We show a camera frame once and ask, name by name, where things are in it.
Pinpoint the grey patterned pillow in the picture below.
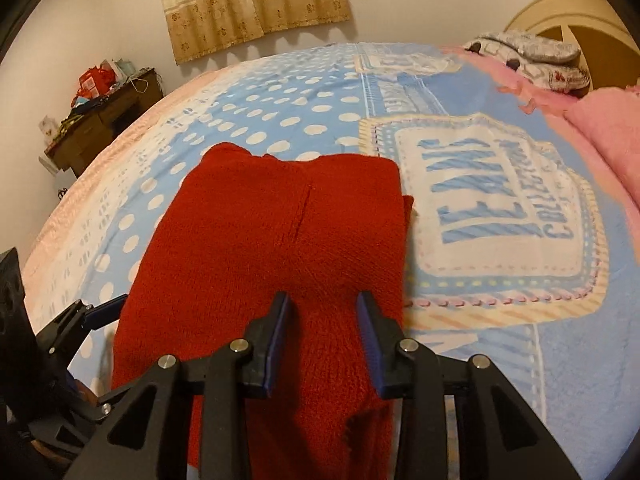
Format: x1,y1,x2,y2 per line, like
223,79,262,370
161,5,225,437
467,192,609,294
464,30,591,93

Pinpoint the red knitted sweater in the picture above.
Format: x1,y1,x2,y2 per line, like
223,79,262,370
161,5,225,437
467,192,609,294
112,143,412,479

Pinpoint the pink fluffy blanket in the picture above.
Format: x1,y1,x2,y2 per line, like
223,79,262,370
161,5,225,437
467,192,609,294
564,86,640,203

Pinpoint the cream wooden headboard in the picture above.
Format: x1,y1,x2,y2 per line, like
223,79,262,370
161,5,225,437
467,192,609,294
506,0,639,90

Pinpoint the red gift box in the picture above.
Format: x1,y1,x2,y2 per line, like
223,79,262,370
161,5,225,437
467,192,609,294
77,67,116,100

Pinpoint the dark wooden desk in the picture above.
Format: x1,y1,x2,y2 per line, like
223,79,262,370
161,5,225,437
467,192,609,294
44,67,164,177

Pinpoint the pink blue patterned bedspread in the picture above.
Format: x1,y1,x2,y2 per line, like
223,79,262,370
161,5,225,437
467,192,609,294
23,44,639,479

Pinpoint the white paper bag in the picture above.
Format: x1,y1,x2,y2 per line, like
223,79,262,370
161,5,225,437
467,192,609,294
38,155,77,200

